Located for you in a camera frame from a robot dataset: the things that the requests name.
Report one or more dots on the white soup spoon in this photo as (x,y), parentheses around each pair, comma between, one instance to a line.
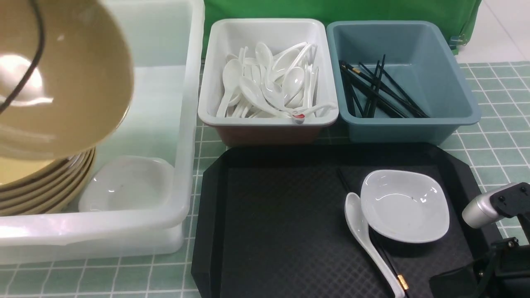
(264,58)
(255,96)
(360,230)
(232,72)
(293,81)

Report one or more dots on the green backdrop cloth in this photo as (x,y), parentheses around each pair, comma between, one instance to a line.
(455,18)

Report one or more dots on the white soup spoon top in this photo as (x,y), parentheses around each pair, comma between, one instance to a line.
(264,58)

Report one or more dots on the white square sauce dish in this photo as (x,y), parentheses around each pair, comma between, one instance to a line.
(405,206)

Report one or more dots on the white dish in tub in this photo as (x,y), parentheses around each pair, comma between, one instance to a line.
(128,183)

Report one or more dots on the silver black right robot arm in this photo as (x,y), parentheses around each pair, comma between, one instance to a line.
(511,200)

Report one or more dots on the blue-grey chopstick bin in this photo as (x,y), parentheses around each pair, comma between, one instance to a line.
(419,59)

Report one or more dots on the tan noodle bowl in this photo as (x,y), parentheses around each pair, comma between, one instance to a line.
(67,77)

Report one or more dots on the large translucent white tub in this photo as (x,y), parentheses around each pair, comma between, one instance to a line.
(164,38)

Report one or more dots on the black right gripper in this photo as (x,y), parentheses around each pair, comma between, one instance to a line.
(503,272)

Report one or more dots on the top stacked tan bowl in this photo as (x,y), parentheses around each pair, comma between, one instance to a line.
(20,172)

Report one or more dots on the black serving tray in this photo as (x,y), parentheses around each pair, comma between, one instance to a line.
(271,223)

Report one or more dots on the black chopstick gold band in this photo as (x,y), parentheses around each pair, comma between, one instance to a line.
(343,181)
(389,260)

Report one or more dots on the white spoon with red sticker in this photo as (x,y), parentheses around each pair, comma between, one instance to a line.
(300,114)

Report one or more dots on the white spoon bin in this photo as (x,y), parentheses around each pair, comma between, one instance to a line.
(293,43)

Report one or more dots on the black chopstick in bin upright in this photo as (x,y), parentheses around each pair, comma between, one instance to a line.
(377,78)

